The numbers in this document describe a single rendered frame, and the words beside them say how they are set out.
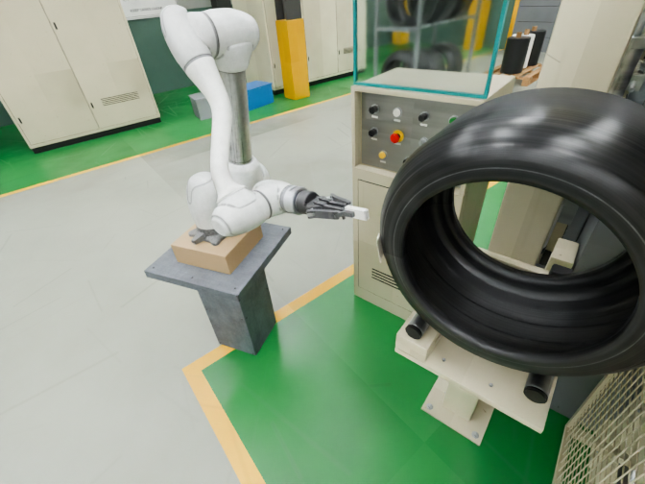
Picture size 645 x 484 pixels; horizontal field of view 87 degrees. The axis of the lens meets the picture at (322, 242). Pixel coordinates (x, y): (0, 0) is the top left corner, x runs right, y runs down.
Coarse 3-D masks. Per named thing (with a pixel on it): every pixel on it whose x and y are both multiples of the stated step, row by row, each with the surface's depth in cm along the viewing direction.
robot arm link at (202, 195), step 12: (192, 180) 138; (204, 180) 137; (192, 192) 137; (204, 192) 137; (216, 192) 139; (192, 204) 139; (204, 204) 139; (216, 204) 141; (192, 216) 145; (204, 216) 142; (204, 228) 146
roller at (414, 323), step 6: (414, 318) 88; (420, 318) 87; (408, 324) 87; (414, 324) 86; (420, 324) 86; (426, 324) 86; (408, 330) 86; (414, 330) 85; (420, 330) 85; (414, 336) 86; (420, 336) 85
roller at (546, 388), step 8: (528, 376) 74; (536, 376) 73; (544, 376) 72; (552, 376) 73; (528, 384) 72; (536, 384) 71; (544, 384) 71; (528, 392) 72; (536, 392) 70; (544, 392) 70; (536, 400) 72; (544, 400) 70
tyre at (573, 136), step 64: (448, 128) 61; (512, 128) 51; (576, 128) 47; (640, 128) 48; (448, 192) 89; (576, 192) 47; (640, 192) 44; (448, 256) 97; (640, 256) 46; (448, 320) 78; (512, 320) 86; (576, 320) 78; (640, 320) 50
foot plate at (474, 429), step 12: (444, 384) 167; (432, 396) 163; (432, 408) 158; (444, 408) 158; (480, 408) 156; (492, 408) 156; (444, 420) 154; (456, 420) 153; (480, 420) 152; (468, 432) 149; (480, 432) 148
